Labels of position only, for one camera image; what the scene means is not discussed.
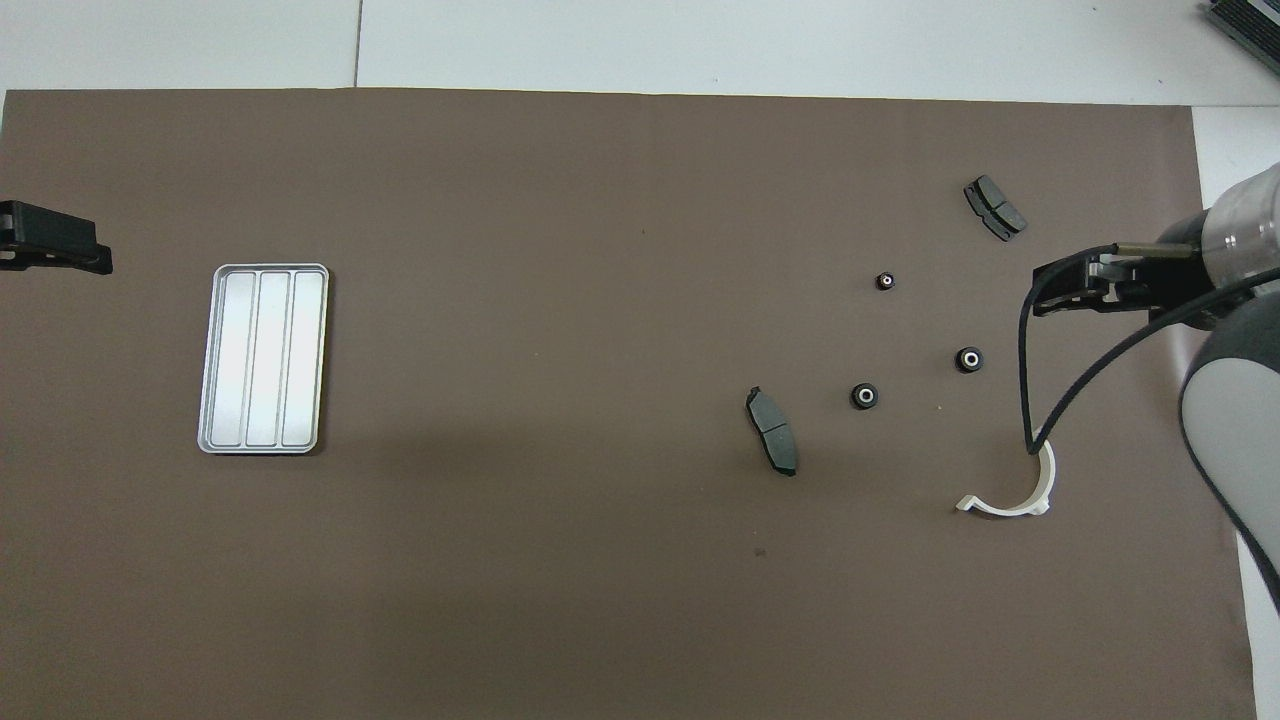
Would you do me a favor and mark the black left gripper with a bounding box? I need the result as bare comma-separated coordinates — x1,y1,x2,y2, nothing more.
0,200,113,275

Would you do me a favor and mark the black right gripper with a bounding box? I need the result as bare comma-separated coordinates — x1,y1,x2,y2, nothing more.
1032,212,1213,317

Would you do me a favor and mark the silver metal tray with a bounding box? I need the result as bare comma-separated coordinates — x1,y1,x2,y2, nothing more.
197,263,331,456

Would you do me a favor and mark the short dark brake pad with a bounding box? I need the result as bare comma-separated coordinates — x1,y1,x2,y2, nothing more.
963,175,1029,243

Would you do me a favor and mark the dark ribbed panel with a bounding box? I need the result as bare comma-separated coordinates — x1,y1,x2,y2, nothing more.
1203,0,1280,51

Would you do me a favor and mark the long dark brake pad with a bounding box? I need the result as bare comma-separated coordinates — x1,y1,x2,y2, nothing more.
745,386,800,478

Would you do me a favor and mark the brown table mat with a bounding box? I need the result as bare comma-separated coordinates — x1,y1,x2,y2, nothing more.
0,88,1259,720

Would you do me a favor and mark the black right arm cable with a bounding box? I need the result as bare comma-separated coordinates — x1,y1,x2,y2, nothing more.
1017,243,1280,456

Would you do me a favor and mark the white curved plastic bracket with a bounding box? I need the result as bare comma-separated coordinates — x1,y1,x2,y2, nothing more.
955,425,1057,519

